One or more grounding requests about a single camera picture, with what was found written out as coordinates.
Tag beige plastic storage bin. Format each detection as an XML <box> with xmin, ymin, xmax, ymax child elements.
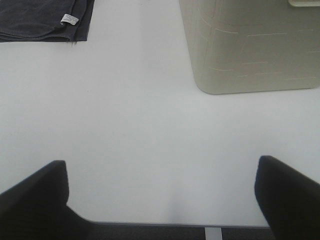
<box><xmin>179</xmin><ymin>0</ymin><xmax>320</xmax><ymax>94</ymax></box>

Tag dark grey towel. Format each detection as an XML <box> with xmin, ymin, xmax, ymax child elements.
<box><xmin>0</xmin><ymin>0</ymin><xmax>95</xmax><ymax>43</ymax></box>

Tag white table leg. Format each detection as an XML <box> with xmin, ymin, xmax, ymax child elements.
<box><xmin>204</xmin><ymin>227</ymin><xmax>223</xmax><ymax>240</ymax></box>

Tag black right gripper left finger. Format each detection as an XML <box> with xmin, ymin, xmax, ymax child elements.
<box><xmin>0</xmin><ymin>160</ymin><xmax>94</xmax><ymax>240</ymax></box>

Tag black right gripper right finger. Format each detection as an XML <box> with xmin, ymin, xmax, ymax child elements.
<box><xmin>254</xmin><ymin>155</ymin><xmax>320</xmax><ymax>240</ymax></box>

